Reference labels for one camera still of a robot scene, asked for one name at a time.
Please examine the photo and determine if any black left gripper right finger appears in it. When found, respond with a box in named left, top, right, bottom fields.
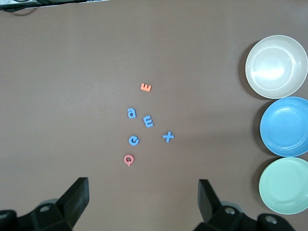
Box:
left=192, top=179, right=293, bottom=231

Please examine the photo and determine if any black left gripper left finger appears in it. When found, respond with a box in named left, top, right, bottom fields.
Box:
left=0, top=177, right=90, bottom=231

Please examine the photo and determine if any blue foam letter x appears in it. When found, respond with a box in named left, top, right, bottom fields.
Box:
left=162, top=131, right=175, bottom=143

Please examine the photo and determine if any blue foam letter E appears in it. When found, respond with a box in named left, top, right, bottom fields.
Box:
left=142, top=115, right=154, bottom=128

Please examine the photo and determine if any pink foam letter Q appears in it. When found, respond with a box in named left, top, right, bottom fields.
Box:
left=123, top=154, right=135, bottom=167

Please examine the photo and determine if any light green plate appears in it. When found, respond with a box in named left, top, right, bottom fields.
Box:
left=258, top=157, right=308, bottom=215

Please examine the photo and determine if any blue plate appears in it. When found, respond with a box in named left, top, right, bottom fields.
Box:
left=259, top=96, right=308, bottom=157

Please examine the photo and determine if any beige plate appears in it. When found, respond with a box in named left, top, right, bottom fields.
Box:
left=245, top=35, right=308, bottom=99

